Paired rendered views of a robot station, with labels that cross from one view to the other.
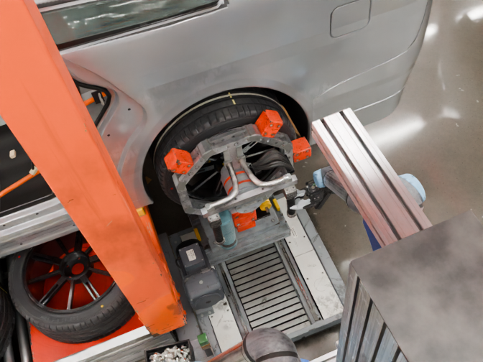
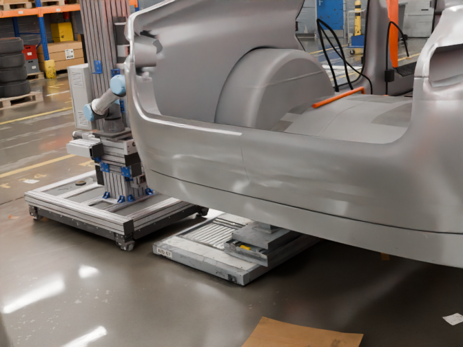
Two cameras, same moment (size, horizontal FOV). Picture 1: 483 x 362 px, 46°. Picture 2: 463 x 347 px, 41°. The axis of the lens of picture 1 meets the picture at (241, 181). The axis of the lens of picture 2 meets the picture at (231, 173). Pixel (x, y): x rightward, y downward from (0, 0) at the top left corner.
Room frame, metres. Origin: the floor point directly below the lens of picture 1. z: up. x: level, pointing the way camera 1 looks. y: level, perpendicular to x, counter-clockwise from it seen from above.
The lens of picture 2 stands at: (4.61, -2.18, 1.75)
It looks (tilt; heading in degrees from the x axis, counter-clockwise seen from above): 17 degrees down; 146
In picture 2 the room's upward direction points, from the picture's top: 4 degrees counter-clockwise
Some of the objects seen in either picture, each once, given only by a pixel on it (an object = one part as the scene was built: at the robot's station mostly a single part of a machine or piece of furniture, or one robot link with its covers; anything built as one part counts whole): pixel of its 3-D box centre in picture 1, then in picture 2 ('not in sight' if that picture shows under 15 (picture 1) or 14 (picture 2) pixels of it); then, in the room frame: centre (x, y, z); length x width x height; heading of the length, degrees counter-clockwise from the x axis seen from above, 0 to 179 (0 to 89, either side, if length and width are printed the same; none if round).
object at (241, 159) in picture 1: (263, 164); not in sight; (1.37, -0.10, 1.03); 0.19 x 0.18 x 0.11; 13
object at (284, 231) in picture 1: (237, 222); (270, 240); (1.63, 0.06, 0.13); 0.50 x 0.36 x 0.10; 103
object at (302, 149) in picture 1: (299, 149); not in sight; (1.54, -0.28, 0.85); 0.09 x 0.08 x 0.07; 103
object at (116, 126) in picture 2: not in sight; (113, 123); (0.64, -0.49, 0.87); 0.15 x 0.15 x 0.10
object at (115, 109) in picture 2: not in sight; (110, 107); (0.64, -0.50, 0.98); 0.13 x 0.12 x 0.14; 102
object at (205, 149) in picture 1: (235, 174); not in sight; (1.46, 0.02, 0.85); 0.54 x 0.07 x 0.54; 103
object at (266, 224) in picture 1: (234, 205); (269, 213); (1.63, 0.06, 0.32); 0.40 x 0.30 x 0.28; 103
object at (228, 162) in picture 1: (218, 180); not in sight; (1.32, 0.09, 1.03); 0.19 x 0.18 x 0.11; 13
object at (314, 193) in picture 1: (320, 189); not in sight; (1.30, -0.33, 0.86); 0.12 x 0.08 x 0.09; 103
